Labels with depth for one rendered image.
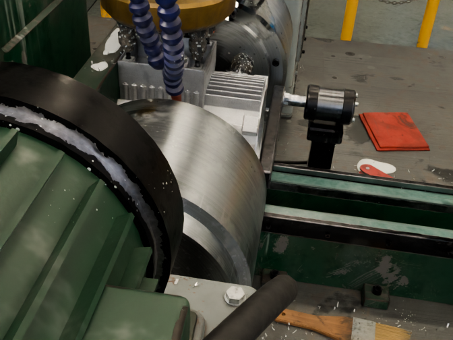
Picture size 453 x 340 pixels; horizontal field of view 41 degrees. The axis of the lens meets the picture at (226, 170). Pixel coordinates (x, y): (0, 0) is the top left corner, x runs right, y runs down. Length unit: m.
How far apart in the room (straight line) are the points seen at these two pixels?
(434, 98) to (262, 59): 0.67
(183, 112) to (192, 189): 0.13
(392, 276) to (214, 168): 0.44
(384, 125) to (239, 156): 0.77
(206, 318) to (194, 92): 0.44
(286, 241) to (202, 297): 0.48
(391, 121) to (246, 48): 0.52
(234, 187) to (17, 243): 0.41
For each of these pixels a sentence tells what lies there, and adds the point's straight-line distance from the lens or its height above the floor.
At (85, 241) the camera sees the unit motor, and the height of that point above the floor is 1.32.
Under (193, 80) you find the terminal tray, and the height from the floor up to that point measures 1.13.
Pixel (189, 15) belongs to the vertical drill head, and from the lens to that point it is 0.76.
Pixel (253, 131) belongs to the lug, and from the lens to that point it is 0.82.
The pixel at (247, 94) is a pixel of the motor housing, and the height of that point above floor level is 1.11.
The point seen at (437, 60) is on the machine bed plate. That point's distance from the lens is 1.81.
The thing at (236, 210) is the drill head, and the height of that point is 1.11.
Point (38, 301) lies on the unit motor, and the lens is 0.24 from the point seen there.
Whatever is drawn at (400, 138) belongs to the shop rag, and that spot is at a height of 0.81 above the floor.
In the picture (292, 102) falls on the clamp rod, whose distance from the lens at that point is 1.02.
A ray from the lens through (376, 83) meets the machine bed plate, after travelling 1.61.
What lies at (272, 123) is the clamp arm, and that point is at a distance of 0.93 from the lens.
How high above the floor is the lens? 1.51
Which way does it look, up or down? 36 degrees down
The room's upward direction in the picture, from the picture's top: 4 degrees clockwise
